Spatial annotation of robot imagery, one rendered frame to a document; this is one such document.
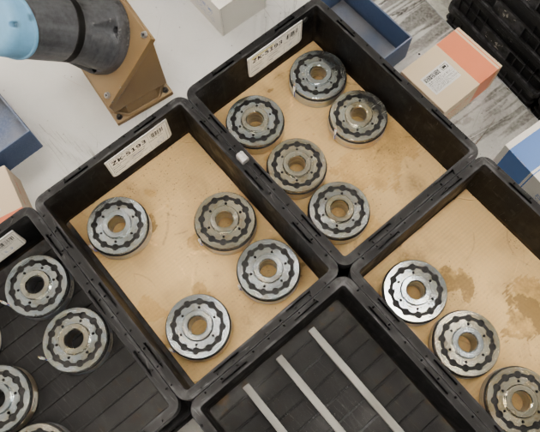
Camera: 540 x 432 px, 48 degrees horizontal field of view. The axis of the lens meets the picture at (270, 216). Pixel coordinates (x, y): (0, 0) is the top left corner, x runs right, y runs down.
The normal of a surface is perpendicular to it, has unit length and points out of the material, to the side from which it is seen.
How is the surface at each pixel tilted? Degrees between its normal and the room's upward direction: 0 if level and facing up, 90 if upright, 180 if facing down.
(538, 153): 0
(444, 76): 0
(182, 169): 0
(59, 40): 77
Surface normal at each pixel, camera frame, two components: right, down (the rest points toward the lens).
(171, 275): -0.02, -0.33
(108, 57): 0.39, 0.75
